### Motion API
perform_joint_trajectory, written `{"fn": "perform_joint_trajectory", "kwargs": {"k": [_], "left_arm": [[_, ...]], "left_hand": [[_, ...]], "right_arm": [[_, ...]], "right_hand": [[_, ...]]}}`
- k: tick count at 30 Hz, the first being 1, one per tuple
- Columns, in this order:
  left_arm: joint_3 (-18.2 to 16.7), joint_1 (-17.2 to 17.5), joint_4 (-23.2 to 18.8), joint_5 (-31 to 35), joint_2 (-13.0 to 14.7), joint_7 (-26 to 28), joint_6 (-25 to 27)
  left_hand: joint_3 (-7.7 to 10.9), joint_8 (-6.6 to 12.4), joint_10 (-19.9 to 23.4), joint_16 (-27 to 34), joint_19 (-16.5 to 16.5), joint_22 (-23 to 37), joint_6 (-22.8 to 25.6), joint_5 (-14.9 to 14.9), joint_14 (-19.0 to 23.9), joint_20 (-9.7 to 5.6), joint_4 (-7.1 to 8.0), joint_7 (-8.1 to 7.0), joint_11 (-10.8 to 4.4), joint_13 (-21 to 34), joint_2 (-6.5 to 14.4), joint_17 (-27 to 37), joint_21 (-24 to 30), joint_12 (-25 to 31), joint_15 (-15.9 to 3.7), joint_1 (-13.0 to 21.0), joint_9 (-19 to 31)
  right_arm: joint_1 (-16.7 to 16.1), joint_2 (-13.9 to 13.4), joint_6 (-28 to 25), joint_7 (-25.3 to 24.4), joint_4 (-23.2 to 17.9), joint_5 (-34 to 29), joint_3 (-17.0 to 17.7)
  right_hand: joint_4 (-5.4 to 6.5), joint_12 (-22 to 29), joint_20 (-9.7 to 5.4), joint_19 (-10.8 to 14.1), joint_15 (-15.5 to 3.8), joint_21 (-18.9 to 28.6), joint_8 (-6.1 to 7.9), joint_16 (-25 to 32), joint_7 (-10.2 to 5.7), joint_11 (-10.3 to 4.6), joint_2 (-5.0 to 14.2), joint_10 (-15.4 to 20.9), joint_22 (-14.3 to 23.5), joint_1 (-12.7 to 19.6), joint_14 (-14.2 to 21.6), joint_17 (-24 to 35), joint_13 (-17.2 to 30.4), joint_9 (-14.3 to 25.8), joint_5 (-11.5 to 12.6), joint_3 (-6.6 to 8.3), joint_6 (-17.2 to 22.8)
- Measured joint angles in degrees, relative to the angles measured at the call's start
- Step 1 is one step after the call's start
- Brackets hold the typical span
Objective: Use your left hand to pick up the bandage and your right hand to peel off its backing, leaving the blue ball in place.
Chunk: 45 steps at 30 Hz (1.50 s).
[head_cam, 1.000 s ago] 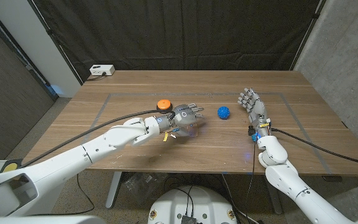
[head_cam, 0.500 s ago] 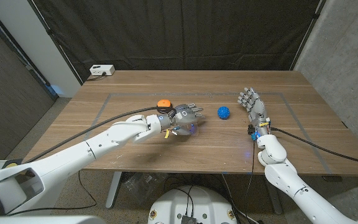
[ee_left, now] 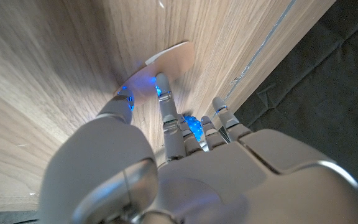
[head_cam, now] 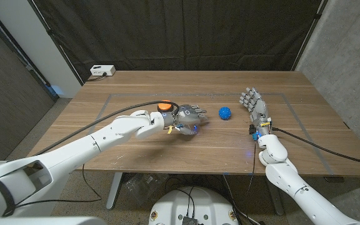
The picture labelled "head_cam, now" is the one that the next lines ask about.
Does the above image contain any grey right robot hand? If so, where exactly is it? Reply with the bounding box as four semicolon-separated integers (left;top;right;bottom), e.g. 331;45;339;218
238;86;268;125

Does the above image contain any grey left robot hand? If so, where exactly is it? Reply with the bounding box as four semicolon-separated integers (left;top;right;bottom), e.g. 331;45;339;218
168;104;209;136

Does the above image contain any blue spiky ball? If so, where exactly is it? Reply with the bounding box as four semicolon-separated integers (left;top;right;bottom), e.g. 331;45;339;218
218;106;233;121

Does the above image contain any orange round wrist knob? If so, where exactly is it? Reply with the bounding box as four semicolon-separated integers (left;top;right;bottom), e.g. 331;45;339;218
157;100;173;112

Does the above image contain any grey tape rectangle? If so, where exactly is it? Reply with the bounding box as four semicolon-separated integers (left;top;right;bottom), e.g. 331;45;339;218
95;92;336;176

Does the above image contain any clear plastic bag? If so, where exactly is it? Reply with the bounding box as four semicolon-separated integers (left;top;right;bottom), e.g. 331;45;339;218
123;173;168;204

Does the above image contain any black curtain backdrop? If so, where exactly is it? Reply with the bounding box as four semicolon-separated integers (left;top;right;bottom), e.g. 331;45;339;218
31;0;324;83

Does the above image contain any grey table leg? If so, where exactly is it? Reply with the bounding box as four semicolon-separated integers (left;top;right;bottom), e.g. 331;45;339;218
106;172;124;210
266;176;284;216

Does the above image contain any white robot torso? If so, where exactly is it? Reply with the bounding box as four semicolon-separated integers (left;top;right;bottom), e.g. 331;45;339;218
148;186;239;225

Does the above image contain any white power box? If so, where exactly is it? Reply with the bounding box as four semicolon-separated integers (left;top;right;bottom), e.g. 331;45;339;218
89;64;116;77

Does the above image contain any black box on torso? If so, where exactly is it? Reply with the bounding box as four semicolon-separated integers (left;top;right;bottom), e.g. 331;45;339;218
182;215;199;225

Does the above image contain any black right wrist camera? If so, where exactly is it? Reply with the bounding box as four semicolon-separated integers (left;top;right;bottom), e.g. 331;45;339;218
249;124;261;141

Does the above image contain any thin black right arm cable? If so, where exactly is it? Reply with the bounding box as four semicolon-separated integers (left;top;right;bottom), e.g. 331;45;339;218
244;140;258;225

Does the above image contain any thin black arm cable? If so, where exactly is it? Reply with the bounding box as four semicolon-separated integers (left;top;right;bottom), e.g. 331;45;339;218
12;164;103;209
244;140;258;225

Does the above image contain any black curtain frame pole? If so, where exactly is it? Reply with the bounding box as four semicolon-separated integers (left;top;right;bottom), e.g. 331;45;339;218
28;0;84;85
292;0;328;71

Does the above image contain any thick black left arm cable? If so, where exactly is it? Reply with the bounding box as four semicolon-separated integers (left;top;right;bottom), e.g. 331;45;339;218
34;100;181;156

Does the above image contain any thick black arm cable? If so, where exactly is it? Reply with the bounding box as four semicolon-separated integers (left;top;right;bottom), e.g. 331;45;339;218
34;100;181;156
271;126;360;167

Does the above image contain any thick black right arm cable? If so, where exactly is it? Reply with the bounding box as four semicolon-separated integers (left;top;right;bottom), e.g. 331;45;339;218
271;126;360;167

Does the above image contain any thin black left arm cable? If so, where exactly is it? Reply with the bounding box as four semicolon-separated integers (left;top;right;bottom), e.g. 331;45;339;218
12;164;103;209

